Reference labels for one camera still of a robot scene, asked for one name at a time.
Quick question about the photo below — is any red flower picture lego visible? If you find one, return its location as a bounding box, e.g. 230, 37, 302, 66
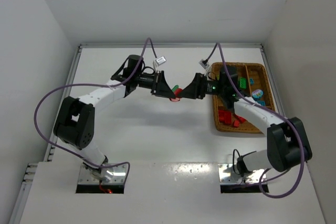
170, 88, 183, 102

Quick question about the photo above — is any red long lego brick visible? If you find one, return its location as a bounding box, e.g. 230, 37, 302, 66
218, 110, 232, 126

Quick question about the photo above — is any green long lego brick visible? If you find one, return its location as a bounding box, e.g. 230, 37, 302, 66
238, 77, 247, 89

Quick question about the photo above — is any blue lego brick from stack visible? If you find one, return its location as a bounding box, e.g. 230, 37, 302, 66
256, 100, 266, 106

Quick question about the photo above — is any small red lego brick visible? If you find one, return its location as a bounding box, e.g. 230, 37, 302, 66
234, 115, 246, 124

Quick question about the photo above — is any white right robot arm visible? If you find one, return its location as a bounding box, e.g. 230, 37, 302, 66
178, 66, 312, 176

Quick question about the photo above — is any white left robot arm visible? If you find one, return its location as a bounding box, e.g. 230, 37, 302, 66
54, 55, 176, 177

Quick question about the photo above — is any wicker divided basket tray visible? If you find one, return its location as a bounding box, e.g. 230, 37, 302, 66
211, 62, 277, 134

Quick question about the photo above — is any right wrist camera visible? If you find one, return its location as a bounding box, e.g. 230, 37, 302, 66
199, 59, 209, 69

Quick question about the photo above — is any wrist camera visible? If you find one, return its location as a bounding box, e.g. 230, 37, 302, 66
199, 59, 209, 69
153, 56, 166, 68

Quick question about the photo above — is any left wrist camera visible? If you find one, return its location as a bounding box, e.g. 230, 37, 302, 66
153, 56, 166, 68

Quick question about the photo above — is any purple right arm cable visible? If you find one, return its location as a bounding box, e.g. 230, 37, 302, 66
206, 42, 307, 198

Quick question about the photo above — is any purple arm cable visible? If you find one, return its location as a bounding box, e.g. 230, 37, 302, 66
33, 37, 158, 183
206, 42, 307, 198

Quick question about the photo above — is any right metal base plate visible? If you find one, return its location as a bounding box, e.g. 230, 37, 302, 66
217, 163, 265, 186

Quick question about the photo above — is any metal base plate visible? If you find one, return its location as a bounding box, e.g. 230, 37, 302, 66
78, 163, 129, 186
217, 163, 265, 186

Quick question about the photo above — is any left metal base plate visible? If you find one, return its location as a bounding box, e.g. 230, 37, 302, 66
78, 163, 129, 186

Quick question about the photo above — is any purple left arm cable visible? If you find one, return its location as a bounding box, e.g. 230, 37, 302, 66
33, 37, 158, 183

